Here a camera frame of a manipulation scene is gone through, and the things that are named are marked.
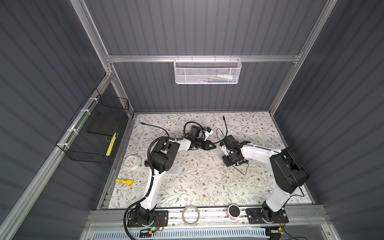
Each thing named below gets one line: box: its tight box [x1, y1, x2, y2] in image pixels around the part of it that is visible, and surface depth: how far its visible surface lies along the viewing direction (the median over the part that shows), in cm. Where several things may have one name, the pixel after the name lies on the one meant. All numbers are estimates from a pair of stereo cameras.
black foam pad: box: [87, 112, 124, 136], surface depth 76 cm
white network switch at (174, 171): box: [166, 163, 179, 176], surface depth 90 cm
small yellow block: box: [115, 178, 135, 185], surface depth 86 cm
